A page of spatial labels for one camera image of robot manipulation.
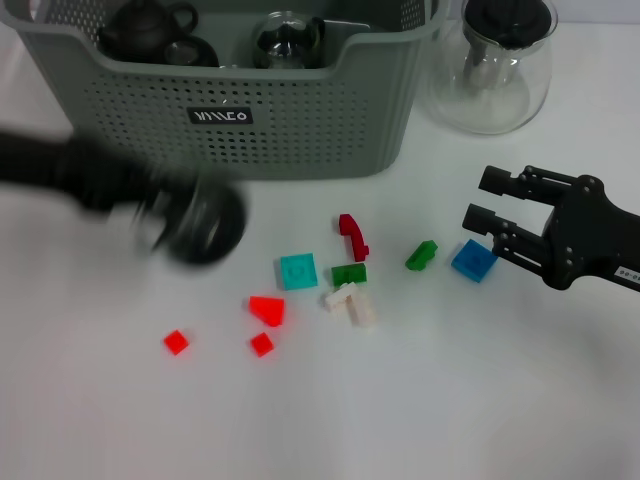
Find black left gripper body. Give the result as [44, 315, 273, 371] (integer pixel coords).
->
[0, 128, 169, 222]

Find dark red curved toy block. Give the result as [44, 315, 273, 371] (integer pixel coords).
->
[338, 213, 372, 263]

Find white toy brick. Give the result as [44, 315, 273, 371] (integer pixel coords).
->
[323, 281, 362, 315]

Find clear glass carafe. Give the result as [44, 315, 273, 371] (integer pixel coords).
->
[418, 0, 559, 136]

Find teal square toy plate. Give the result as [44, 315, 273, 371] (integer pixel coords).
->
[273, 252, 320, 292]

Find black carafe lid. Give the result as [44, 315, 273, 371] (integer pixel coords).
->
[462, 0, 559, 51]

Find grey-green perforated storage bin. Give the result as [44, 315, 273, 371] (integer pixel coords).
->
[0, 0, 447, 182]

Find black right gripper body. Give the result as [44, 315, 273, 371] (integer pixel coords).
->
[541, 174, 640, 293]

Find green stepped toy block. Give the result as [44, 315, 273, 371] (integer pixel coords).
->
[404, 239, 439, 273]

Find green toy brick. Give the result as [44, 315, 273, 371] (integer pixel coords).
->
[330, 263, 368, 288]

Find blue square toy plate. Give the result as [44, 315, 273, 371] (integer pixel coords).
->
[450, 238, 500, 284]

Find small orange-red toy cube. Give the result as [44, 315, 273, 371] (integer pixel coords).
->
[249, 332, 275, 359]
[162, 329, 191, 357]

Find orange-red wedge toy block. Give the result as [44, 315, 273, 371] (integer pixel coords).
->
[248, 295, 287, 329]

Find dark clay teapot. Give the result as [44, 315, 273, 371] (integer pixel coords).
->
[96, 0, 200, 64]

